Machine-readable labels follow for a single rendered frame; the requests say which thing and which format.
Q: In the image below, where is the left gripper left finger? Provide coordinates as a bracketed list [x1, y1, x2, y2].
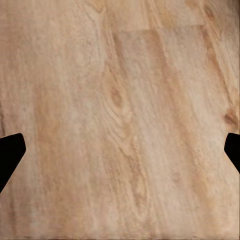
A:
[0, 133, 26, 193]

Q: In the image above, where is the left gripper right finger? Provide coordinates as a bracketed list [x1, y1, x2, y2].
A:
[224, 133, 240, 173]

